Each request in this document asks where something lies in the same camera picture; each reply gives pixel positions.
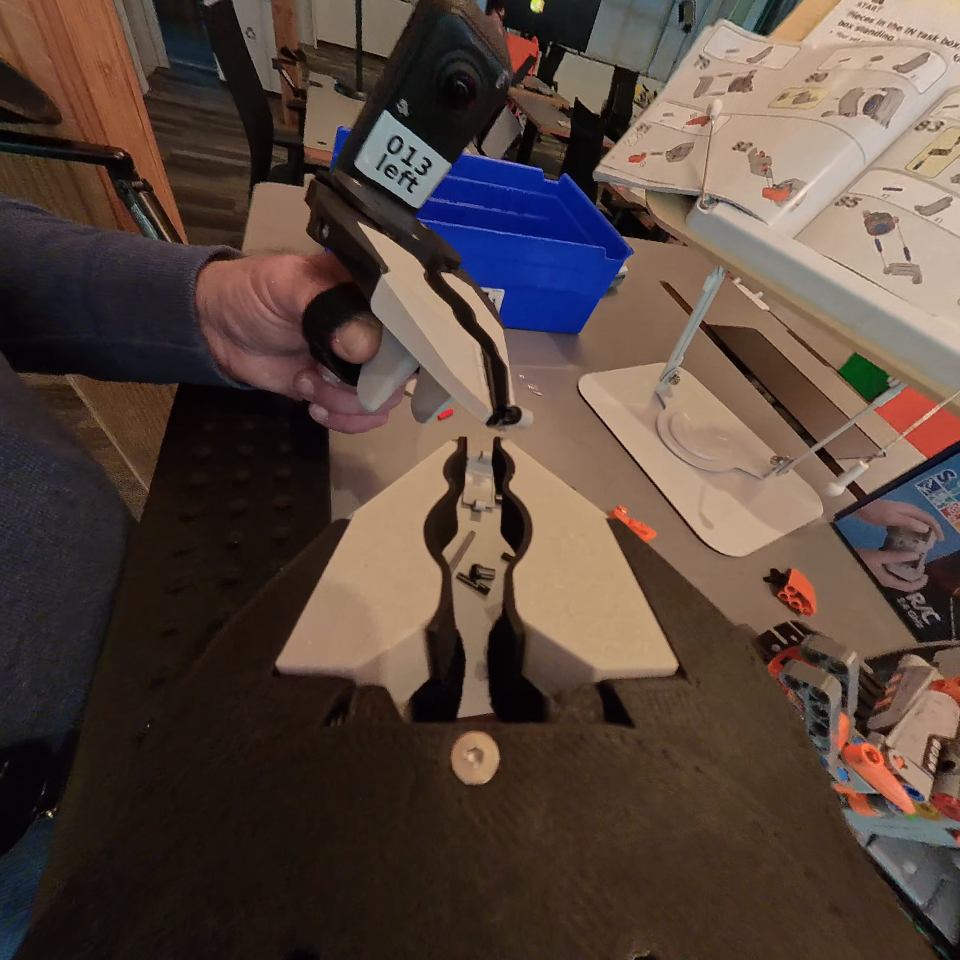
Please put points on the laminated task sheet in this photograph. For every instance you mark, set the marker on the laminated task sheet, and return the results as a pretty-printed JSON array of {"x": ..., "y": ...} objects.
[{"x": 885, "y": 22}]

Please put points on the black chair armrest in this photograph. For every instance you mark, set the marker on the black chair armrest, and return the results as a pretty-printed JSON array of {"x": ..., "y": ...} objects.
[{"x": 75, "y": 154}]

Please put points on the grey office desk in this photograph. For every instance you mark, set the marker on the grey office desk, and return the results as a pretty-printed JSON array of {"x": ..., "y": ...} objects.
[{"x": 330, "y": 112}]

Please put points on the red paper card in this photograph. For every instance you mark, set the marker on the red paper card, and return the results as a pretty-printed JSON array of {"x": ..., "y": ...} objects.
[{"x": 919, "y": 420}]

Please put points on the grey orange tracked toy robot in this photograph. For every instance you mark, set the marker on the grey orange tracked toy robot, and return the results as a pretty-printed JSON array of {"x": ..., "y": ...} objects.
[{"x": 862, "y": 712}]

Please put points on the grey toy motor block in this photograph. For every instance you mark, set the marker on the grey toy motor block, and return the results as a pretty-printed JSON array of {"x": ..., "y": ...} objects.
[{"x": 621, "y": 276}]

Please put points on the small clear plastic bag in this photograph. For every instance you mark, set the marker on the small clear plastic bag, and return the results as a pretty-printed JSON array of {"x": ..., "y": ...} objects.
[{"x": 532, "y": 388}]

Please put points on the green paper card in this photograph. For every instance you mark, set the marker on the green paper card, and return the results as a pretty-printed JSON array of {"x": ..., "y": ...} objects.
[{"x": 862, "y": 375}]

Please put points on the person's blue sweater torso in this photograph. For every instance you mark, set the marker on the person's blue sweater torso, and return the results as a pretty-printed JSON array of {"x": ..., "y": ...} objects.
[{"x": 52, "y": 562}]

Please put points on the black toy connector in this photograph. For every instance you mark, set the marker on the black toy connector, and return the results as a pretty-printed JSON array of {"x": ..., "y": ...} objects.
[{"x": 484, "y": 574}]

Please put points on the dark grey toy axle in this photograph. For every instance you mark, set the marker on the dark grey toy axle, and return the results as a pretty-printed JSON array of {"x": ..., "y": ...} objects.
[{"x": 461, "y": 551}]

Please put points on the robot kit box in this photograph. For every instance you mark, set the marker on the robot kit box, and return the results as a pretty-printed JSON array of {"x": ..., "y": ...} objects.
[{"x": 900, "y": 555}]

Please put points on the person's left hand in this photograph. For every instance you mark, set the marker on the person's left hand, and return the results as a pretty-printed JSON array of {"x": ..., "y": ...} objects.
[{"x": 255, "y": 322}]

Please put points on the wooden office desk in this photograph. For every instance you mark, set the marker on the wooden office desk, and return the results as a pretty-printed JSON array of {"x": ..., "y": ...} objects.
[{"x": 547, "y": 112}]

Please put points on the orange black toy part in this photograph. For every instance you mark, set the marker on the orange black toy part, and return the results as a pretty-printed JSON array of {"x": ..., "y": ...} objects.
[{"x": 791, "y": 589}]

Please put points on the toy instruction booklet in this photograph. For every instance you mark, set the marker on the toy instruction booklet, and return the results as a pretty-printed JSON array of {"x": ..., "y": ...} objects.
[{"x": 787, "y": 127}]

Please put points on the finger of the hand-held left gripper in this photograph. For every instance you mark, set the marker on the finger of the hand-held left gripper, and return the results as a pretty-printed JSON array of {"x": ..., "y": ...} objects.
[
  {"x": 435, "y": 337},
  {"x": 484, "y": 322}
]

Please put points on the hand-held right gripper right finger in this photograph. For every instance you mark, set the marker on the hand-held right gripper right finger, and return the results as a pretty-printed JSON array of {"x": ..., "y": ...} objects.
[{"x": 592, "y": 592}]

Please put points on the light grey curved toy panel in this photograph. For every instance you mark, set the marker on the light grey curved toy panel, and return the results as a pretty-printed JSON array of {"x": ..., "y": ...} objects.
[{"x": 476, "y": 480}]

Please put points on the white wooden book stand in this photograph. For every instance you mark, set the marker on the white wooden book stand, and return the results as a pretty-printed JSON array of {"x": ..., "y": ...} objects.
[{"x": 712, "y": 510}]

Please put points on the person's left forearm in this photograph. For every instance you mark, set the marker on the person's left forearm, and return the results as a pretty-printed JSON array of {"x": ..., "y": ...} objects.
[{"x": 97, "y": 292}]

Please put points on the orange bag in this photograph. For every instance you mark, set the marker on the orange bag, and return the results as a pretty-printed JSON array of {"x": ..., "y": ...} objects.
[{"x": 521, "y": 49}]

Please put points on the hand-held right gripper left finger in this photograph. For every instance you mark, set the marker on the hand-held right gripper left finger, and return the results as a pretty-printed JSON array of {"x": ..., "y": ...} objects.
[{"x": 360, "y": 592}]

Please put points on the black dimpled armrest pad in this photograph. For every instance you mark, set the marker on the black dimpled armrest pad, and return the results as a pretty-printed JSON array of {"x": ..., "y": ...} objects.
[{"x": 225, "y": 487}]

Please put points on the black office chair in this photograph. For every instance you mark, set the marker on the black office chair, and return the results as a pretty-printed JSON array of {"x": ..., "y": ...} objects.
[{"x": 240, "y": 90}]

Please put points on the blue plastic bin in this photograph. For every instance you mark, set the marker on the blue plastic bin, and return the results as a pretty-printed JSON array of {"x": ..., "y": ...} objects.
[{"x": 525, "y": 240}]

